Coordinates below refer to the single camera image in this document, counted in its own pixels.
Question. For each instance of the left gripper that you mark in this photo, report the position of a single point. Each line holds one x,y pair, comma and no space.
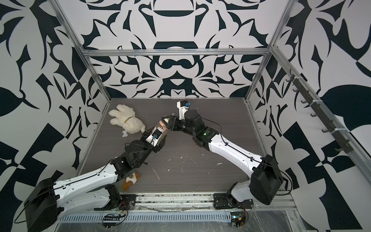
159,147

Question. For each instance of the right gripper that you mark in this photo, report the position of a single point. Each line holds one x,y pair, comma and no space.
173,120

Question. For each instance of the cream bottle collar with straw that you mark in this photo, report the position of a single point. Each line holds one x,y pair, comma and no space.
165,119

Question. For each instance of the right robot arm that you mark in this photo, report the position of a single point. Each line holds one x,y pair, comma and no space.
264,176

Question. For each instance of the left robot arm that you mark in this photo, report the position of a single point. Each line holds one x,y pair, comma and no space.
52,200

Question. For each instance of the white plush dog toy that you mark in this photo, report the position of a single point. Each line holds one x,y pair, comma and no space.
125,117

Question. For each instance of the small brown white plush toy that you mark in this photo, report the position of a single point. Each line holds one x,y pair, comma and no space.
130,181

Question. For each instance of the left electronics board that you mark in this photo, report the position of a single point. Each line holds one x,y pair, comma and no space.
110,220

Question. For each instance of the electronics board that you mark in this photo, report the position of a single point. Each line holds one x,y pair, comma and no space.
238,219
110,220

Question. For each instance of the right electronics board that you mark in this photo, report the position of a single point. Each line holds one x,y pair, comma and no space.
238,219

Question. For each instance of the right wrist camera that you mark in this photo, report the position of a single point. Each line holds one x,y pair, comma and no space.
183,107

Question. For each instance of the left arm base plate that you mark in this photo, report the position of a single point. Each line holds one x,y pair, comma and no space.
122,202

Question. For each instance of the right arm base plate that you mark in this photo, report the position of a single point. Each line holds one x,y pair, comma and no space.
226,201

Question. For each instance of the white perforated cable duct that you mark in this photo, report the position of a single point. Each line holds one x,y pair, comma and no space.
136,217

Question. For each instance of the black wall hook rack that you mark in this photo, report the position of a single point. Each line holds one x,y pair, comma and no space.
322,112

